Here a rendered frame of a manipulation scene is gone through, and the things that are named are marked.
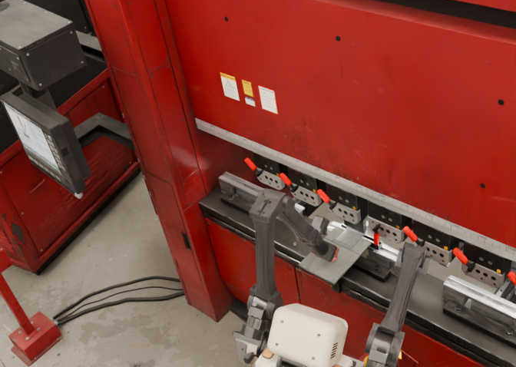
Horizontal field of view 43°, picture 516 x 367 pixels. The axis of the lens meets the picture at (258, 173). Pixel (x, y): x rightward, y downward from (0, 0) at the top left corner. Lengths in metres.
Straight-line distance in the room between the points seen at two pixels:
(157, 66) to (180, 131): 0.36
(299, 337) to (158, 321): 2.02
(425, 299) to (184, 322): 1.67
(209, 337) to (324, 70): 1.98
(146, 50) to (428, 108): 1.21
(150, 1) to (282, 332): 1.41
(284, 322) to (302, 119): 0.84
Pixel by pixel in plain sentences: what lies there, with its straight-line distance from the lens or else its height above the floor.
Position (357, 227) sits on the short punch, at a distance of 2.75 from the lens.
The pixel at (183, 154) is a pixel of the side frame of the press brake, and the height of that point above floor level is 1.18.
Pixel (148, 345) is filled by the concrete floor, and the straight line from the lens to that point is 3.87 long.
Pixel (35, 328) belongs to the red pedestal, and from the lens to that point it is 4.06.
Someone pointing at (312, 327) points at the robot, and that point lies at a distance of 2.00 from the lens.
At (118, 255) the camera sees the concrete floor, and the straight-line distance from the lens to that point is 4.43.
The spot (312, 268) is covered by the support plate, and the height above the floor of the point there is 1.00.
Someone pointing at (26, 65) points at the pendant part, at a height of 1.87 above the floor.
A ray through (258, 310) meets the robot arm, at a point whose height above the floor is 1.26.
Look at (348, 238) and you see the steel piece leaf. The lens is 2.76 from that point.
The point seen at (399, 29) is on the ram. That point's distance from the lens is 2.03.
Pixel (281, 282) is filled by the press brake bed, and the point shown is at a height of 0.59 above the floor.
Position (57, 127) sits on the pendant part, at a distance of 2.76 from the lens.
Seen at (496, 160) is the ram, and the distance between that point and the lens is 2.10.
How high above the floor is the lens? 2.98
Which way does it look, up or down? 39 degrees down
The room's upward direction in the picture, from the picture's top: 11 degrees counter-clockwise
